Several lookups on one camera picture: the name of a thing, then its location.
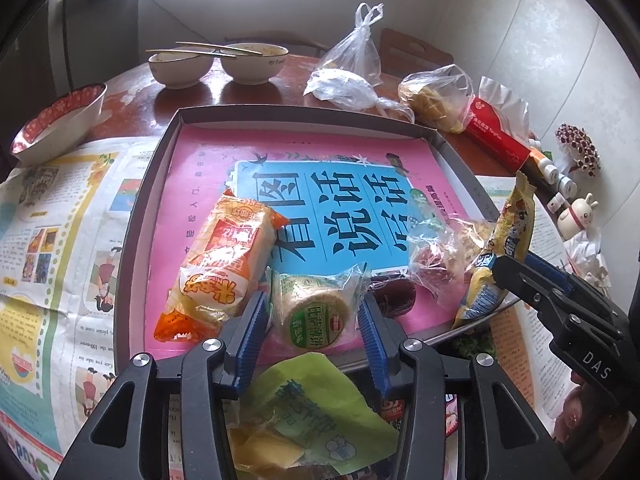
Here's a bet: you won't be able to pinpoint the golden snack packet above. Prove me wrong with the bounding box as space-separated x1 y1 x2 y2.
450 170 538 331

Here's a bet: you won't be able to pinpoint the plastic bag of fried food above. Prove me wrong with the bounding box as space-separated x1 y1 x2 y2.
397 65 476 133

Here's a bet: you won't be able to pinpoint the clear packet of red snack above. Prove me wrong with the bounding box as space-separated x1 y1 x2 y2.
407 227 473 302

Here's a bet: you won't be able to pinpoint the beaded tree ornament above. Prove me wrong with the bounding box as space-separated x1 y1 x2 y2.
556 122 601 178

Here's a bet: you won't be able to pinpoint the beige ceramic bowl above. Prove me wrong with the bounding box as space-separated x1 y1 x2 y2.
220 42 290 86
147 50 216 90

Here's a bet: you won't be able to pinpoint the white rabbit figurine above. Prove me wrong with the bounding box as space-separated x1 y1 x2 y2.
557 192 601 241

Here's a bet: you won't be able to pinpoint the black packet of green peas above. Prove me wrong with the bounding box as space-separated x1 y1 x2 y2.
452 332 496 361

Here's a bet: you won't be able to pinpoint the white cabinet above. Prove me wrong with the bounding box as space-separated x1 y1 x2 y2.
137 0 381 58

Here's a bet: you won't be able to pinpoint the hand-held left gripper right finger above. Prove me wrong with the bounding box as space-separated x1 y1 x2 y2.
356 292 576 480

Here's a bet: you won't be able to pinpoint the round cake packet green label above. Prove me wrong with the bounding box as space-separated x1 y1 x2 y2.
265 265 371 351

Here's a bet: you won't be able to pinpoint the pink and blue book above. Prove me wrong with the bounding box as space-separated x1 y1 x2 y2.
150 122 481 356

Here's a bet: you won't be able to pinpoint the red patterned bowl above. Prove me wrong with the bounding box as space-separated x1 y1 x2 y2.
10 82 108 166

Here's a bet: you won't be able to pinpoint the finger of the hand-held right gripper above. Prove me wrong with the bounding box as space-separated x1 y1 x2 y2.
491 255 623 348
522 250 631 322

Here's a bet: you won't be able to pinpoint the orange label bottle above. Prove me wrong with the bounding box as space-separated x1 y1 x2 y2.
530 147 561 183

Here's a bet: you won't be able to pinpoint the wooden chopsticks pair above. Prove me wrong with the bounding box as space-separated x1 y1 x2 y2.
175 41 262 56
145 47 238 58

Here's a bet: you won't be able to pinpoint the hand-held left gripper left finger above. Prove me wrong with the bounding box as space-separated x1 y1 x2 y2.
55 290 273 480

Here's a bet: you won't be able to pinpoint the red tissue pack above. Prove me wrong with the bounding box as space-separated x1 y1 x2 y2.
462 76 533 173

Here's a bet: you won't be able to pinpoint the crumpled white tissues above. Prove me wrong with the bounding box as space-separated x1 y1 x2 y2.
565 237 613 288

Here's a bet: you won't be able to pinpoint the grey cardboard box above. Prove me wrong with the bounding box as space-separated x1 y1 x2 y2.
112 105 526 376

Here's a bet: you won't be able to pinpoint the steel refrigerator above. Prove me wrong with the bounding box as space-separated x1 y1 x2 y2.
0 0 141 91

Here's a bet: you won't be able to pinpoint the dark brown snack cake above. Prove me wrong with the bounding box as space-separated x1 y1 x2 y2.
367 277 418 318

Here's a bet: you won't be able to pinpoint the orange rice cracker packet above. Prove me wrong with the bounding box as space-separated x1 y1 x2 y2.
152 190 291 343

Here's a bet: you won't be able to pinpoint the dark purple snack packet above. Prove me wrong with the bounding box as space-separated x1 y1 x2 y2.
381 394 462 438

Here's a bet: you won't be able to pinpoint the green packet with yellow cake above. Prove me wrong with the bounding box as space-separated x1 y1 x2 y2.
227 352 401 478

